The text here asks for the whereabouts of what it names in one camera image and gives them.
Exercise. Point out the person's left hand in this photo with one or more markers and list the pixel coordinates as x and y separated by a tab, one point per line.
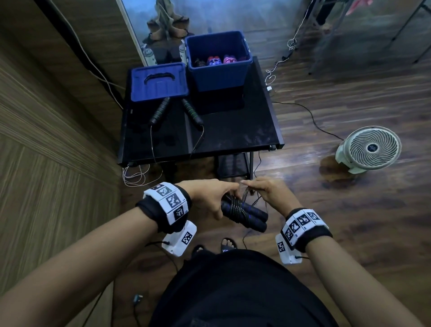
208	193

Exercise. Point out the person's right hand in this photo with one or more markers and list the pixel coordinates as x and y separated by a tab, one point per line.
276	193

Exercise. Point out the blue plastic bin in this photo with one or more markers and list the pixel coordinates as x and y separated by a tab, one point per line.
219	79

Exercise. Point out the person's right forearm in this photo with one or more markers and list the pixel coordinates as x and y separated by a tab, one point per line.
357	286

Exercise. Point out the person's left forearm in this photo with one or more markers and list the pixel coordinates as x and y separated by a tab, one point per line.
77	273

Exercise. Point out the person's right foot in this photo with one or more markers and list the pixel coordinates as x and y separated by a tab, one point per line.
229	243

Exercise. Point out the person's foot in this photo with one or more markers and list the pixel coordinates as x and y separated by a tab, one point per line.
198	249
229	243

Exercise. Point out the person's left foot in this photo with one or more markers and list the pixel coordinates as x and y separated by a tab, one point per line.
198	249

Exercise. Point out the person's black clothing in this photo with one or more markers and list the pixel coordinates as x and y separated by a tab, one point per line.
235	293

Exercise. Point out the blue bin lid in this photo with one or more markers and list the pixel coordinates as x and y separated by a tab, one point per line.
144	91

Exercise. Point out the black wristband with marker tags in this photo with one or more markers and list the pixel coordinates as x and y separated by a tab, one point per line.
165	205
304	229

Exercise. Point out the black glossy low table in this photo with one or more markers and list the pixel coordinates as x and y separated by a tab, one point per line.
235	131

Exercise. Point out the white floor fan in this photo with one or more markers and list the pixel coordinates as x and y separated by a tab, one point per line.
372	148

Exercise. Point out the black charger plug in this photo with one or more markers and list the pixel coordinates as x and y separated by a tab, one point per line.
286	56

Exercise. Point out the white water bottle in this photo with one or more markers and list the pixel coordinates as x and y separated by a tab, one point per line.
182	54

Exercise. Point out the pink hanging cloth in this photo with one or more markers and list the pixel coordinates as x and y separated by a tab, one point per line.
358	5

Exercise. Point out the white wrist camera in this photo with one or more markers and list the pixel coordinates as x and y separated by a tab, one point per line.
286	249
180	237

